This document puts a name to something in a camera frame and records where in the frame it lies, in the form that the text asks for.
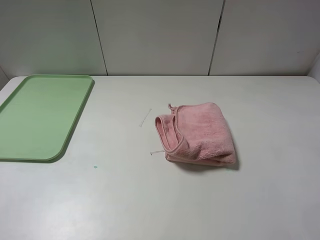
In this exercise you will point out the white plastic tag strip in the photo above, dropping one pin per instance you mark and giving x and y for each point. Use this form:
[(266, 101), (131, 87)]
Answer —
[(144, 118)]

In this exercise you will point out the green plastic tray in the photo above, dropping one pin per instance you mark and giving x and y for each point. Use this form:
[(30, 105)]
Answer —
[(38, 118)]

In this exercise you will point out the pink terry towel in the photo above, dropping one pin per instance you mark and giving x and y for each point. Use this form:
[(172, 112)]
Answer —
[(196, 134)]

